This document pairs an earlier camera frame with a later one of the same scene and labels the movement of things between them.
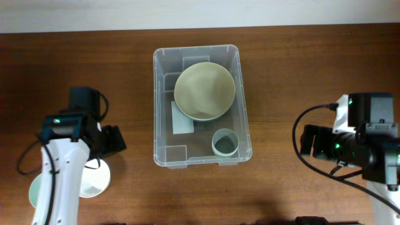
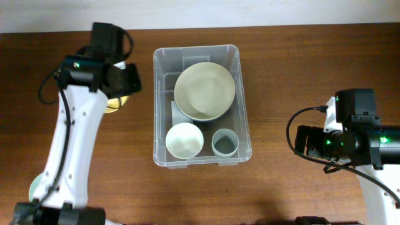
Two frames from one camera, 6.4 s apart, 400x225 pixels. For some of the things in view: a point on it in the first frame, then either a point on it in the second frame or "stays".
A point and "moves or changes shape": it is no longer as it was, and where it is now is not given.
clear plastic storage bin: [200, 113] stays
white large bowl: [204, 91] stays
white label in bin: [182, 123] stays
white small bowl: [94, 181] → [184, 140]
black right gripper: [320, 148] stays
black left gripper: [114, 140] → [135, 82]
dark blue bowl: [203, 108] moves or changes shape
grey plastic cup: [225, 142] stays
